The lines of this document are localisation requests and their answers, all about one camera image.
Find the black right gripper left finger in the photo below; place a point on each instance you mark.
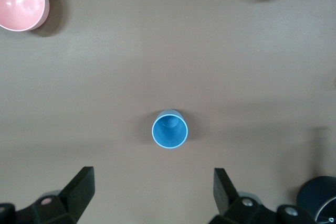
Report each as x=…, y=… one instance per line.
x=76, y=195

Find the pink bowl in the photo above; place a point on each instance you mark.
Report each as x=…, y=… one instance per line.
x=21, y=1

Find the bright blue plastic cup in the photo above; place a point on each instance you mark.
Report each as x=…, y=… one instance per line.
x=170, y=134

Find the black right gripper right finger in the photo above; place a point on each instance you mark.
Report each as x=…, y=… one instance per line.
x=225, y=197

